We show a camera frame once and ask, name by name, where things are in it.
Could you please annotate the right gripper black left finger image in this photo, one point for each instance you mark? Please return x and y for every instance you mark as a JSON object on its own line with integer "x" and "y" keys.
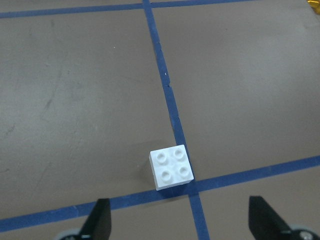
{"x": 98, "y": 224}

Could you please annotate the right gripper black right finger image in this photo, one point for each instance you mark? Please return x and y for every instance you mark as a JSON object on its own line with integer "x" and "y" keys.
{"x": 264, "y": 223}

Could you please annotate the white block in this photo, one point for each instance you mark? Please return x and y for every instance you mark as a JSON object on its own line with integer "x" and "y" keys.
{"x": 170, "y": 167}

